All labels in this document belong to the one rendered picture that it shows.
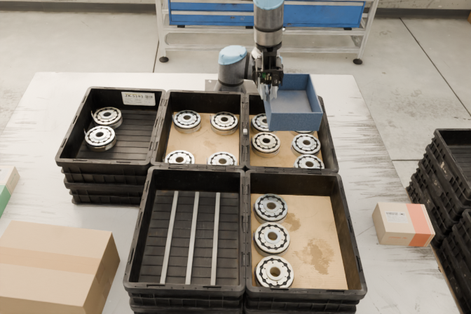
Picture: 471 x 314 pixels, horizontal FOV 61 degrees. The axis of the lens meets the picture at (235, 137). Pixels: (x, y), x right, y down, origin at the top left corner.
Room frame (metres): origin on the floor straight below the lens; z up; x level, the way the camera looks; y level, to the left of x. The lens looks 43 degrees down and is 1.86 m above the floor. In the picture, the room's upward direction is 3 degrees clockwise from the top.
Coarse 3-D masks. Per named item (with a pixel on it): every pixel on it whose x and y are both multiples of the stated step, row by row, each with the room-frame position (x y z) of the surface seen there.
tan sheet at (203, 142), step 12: (204, 120) 1.19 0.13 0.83; (180, 132) 1.11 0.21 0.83; (192, 132) 1.12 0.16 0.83; (204, 132) 1.12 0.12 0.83; (168, 144) 1.05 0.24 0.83; (180, 144) 1.05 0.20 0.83; (192, 144) 1.05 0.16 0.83; (204, 144) 1.06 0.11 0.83; (216, 144) 1.06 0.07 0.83; (228, 144) 1.06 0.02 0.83; (204, 156) 1.00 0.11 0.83
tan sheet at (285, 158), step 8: (280, 136) 1.12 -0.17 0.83; (288, 136) 1.13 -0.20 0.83; (280, 144) 1.08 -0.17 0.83; (288, 144) 1.08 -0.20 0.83; (280, 152) 1.04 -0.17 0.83; (288, 152) 1.04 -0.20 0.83; (320, 152) 1.05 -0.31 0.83; (256, 160) 0.99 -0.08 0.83; (264, 160) 0.99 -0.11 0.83; (272, 160) 1.00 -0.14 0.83; (280, 160) 1.00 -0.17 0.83; (288, 160) 1.00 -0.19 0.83
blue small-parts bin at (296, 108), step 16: (288, 80) 1.08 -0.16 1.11; (304, 80) 1.09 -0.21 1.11; (288, 96) 1.05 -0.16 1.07; (304, 96) 1.06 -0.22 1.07; (272, 112) 0.88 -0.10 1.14; (288, 112) 0.89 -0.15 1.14; (304, 112) 0.89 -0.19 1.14; (320, 112) 0.91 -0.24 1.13; (272, 128) 0.88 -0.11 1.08; (288, 128) 0.89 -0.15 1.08; (304, 128) 0.89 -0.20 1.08
